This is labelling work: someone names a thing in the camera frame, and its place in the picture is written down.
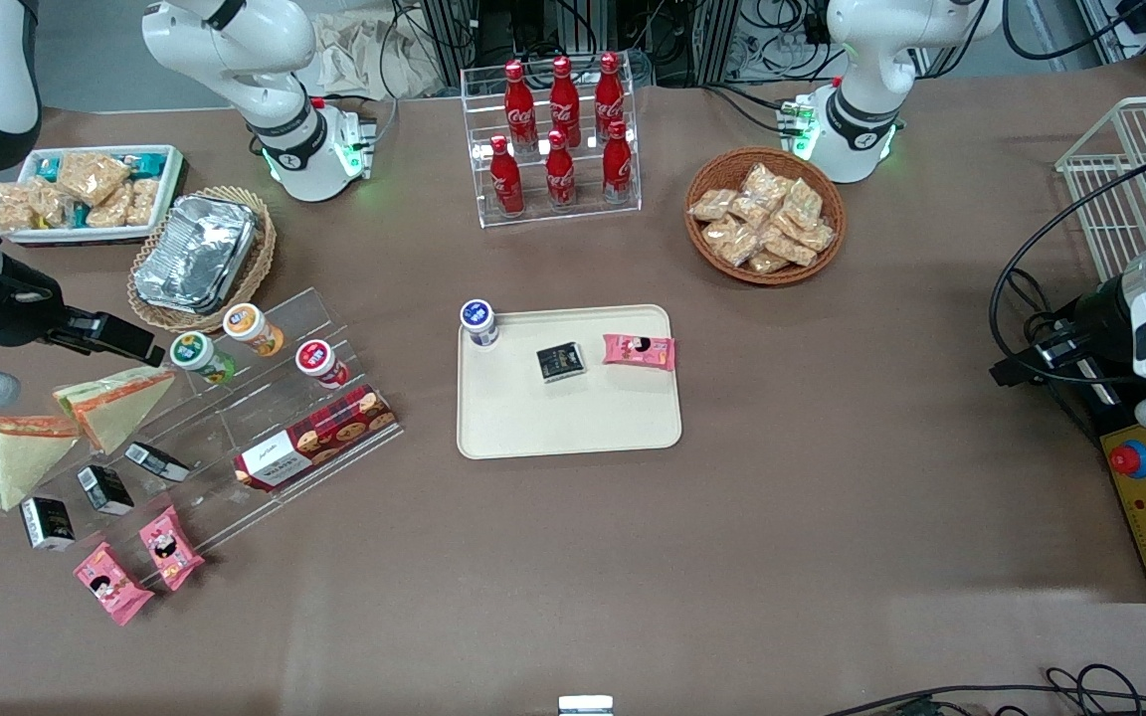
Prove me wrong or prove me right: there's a green-lid cup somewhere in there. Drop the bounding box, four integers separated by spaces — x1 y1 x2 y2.
169 332 238 387

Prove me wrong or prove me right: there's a red cola bottle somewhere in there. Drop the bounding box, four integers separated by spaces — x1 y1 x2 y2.
594 52 627 142
489 135 525 218
503 60 538 152
602 119 635 205
549 56 582 148
544 129 578 211

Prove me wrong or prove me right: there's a cream plastic serving tray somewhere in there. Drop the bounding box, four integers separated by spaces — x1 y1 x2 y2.
456 303 683 461

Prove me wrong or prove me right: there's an orange-lid cup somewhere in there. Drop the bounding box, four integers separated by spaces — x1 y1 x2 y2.
222 302 286 358

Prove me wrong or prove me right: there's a clear acrylic stepped display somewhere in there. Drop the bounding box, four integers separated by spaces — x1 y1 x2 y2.
0 287 405 590

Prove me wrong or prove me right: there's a silver foil container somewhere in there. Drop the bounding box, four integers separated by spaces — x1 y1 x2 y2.
133 194 259 315

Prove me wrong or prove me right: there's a black looped cable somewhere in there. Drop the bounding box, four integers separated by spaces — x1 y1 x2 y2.
989 157 1146 391

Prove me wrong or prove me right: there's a black floor cable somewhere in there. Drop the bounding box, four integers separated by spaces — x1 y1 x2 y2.
820 663 1146 716

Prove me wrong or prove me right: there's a round brown wicker basket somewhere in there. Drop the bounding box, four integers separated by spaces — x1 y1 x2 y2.
683 147 848 287

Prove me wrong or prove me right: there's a clear acrylic bottle rack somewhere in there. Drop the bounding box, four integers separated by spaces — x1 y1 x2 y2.
460 60 643 230

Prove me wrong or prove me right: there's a triangle sandwich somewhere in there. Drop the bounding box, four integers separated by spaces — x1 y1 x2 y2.
0 415 83 513
53 365 177 455

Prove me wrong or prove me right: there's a blue-lid yogurt cup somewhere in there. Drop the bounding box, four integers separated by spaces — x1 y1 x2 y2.
460 299 500 349

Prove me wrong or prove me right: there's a red-lid cup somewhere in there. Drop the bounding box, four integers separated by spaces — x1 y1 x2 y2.
294 338 351 390

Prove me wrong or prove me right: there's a beige cloth bag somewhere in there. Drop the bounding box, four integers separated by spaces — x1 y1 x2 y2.
306 14 447 101

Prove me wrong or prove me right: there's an oval light wicker basket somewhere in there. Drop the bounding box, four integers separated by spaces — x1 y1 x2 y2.
126 186 279 334

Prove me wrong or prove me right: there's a red plaid cookie box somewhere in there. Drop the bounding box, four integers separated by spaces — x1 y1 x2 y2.
234 385 399 493

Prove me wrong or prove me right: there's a white rectangular snack tray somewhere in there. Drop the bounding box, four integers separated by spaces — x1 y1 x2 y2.
0 145 186 247

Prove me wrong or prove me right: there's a black snack packet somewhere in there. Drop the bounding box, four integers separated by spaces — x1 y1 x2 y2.
20 496 78 552
536 341 587 384
124 442 192 484
77 463 135 517

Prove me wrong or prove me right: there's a pink snack packet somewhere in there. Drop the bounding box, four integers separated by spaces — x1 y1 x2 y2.
72 541 155 627
602 333 677 372
138 505 207 594

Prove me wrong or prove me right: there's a white wire basket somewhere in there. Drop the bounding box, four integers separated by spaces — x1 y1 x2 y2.
1054 95 1146 285

